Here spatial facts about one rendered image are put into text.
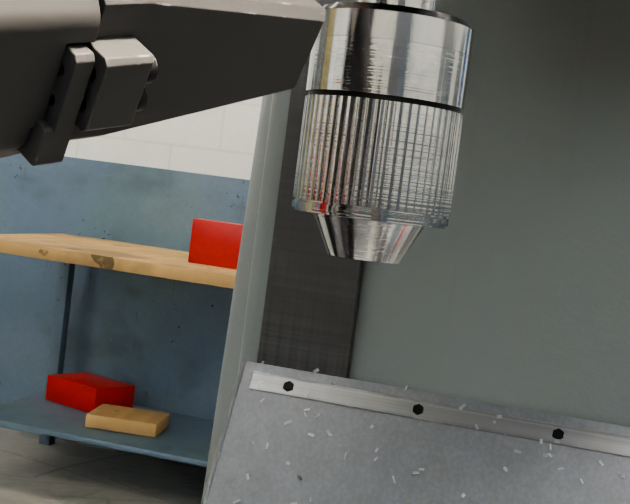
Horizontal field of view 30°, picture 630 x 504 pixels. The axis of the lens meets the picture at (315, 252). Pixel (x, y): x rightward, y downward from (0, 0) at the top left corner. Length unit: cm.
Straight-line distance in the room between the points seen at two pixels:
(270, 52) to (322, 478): 51
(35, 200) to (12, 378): 78
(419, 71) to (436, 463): 41
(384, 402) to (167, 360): 425
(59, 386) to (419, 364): 411
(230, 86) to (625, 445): 51
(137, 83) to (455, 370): 54
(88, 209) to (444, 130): 477
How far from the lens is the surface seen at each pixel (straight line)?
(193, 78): 23
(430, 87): 33
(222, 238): 423
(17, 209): 525
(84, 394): 470
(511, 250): 72
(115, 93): 21
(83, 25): 20
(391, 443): 72
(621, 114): 72
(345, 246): 34
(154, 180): 496
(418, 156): 33
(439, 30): 34
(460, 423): 72
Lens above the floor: 122
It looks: 3 degrees down
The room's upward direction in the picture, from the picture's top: 7 degrees clockwise
